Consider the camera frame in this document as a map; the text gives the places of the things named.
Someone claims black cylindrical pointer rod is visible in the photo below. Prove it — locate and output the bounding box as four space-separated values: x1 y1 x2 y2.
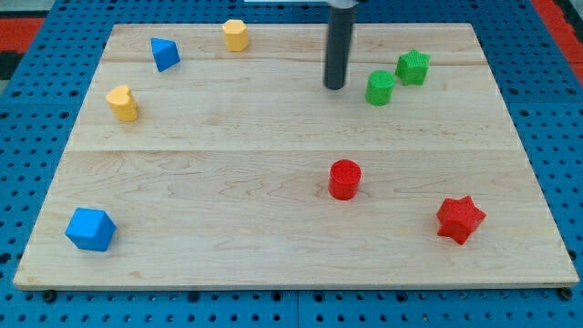
323 6 356 90

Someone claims grey metal rod mount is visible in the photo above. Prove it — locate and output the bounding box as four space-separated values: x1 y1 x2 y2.
326 0 361 8

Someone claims yellow heart block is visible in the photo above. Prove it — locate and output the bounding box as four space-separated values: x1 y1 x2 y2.
106 85 138 122

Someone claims green cylinder block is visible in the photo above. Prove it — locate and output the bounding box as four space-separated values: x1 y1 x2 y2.
365 70 395 106

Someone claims green star block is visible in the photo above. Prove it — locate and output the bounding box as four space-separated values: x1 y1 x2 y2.
395 49 431 86

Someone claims yellow hexagon block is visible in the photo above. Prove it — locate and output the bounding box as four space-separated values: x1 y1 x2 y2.
221 19 249 52

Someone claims red cylinder block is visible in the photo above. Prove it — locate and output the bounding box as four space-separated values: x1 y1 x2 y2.
328 159 362 200

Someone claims blue triangle block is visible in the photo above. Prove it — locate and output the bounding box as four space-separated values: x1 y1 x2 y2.
150 38 180 72

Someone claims wooden board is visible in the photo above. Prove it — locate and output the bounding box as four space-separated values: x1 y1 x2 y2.
14 24 579 291

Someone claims red star block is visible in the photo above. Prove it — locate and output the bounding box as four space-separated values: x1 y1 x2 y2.
436 196 486 245

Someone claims blue cube block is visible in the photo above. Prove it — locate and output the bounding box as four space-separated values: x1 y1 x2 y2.
65 208 117 251

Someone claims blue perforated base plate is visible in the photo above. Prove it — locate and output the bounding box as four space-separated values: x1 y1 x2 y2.
1 1 582 327

